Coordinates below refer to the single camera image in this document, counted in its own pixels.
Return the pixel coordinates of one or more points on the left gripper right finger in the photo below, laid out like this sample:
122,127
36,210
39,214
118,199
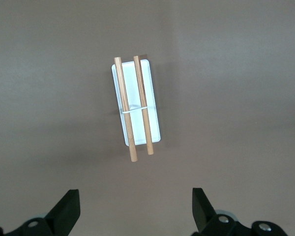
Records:
206,221

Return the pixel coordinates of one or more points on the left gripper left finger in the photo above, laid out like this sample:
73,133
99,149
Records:
59,218

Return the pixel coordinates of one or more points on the white rack with wooden rods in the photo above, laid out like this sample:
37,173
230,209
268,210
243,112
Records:
137,127

